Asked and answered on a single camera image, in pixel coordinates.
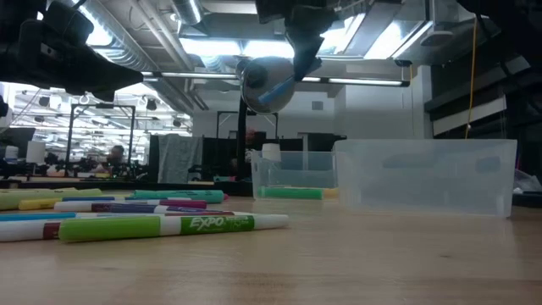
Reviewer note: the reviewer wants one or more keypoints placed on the teal highlighter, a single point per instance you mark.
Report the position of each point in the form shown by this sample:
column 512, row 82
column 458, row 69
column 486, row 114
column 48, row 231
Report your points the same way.
column 190, row 195

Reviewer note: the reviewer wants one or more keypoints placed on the white ceiling device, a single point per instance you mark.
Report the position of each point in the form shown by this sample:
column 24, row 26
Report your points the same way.
column 436, row 39

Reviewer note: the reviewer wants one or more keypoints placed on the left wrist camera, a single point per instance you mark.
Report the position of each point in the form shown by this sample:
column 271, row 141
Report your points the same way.
column 70, row 21

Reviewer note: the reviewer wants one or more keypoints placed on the clear plastic bin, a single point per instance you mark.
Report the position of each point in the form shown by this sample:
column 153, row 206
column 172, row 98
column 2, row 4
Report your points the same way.
column 296, row 169
column 423, row 186

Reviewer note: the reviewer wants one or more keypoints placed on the maroon dry-erase marker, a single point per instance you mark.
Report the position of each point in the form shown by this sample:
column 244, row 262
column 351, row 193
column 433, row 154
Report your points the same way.
column 21, row 231

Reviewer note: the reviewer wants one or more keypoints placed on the long LED light bar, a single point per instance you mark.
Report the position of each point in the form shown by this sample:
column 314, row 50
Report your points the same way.
column 368, row 81

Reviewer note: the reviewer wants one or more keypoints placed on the small white container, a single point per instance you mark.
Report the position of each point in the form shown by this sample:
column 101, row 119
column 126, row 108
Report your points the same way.
column 271, row 152

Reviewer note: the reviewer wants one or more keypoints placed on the black computer monitor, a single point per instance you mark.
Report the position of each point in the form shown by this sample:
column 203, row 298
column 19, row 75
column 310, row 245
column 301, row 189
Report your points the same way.
column 17, row 136

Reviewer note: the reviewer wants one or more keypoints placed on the black office partition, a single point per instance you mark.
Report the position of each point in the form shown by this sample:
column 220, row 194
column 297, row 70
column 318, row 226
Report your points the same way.
column 220, row 156

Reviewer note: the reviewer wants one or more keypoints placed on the person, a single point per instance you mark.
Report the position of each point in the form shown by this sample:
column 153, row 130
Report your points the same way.
column 115, row 154

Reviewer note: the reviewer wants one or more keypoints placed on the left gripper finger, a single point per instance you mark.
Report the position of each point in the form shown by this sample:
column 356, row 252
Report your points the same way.
column 101, row 74
column 96, row 95

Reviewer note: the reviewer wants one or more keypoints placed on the silver air duct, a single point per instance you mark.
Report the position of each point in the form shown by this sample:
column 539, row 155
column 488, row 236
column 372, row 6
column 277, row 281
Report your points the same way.
column 188, row 10

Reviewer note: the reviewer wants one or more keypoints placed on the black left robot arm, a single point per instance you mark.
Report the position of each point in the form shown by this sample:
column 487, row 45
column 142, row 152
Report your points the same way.
column 17, row 8

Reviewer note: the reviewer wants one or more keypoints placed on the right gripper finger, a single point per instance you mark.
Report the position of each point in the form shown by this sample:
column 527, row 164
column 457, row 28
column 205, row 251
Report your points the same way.
column 307, row 55

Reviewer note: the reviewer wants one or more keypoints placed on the black metal rack frame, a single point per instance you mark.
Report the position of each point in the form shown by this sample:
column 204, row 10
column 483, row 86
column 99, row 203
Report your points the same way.
column 132, row 127

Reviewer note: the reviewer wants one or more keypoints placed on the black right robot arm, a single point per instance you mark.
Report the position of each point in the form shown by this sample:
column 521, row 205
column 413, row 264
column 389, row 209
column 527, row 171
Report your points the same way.
column 508, row 25

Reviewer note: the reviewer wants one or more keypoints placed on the white box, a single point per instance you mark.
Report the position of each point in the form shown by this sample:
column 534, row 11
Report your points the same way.
column 36, row 152

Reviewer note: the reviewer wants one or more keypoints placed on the clear plastic bag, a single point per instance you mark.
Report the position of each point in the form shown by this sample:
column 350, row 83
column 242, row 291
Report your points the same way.
column 527, row 182

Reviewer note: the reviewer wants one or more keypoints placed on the grey fabric partition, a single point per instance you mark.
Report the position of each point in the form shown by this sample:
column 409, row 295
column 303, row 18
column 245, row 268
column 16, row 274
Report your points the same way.
column 180, row 159

